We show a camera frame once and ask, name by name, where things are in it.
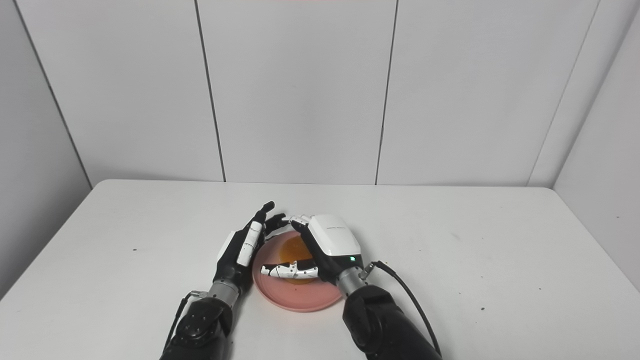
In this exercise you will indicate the toy hamburger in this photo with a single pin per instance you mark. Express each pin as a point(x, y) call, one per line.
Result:
point(295, 250)

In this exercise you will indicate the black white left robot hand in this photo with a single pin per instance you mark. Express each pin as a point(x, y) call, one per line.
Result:
point(230, 265)

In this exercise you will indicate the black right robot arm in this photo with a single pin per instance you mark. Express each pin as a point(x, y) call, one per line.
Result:
point(385, 325)

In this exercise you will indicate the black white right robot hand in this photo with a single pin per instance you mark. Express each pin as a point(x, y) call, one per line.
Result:
point(335, 240)

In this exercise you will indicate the pink round plate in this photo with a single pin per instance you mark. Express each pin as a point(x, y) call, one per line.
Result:
point(300, 297)

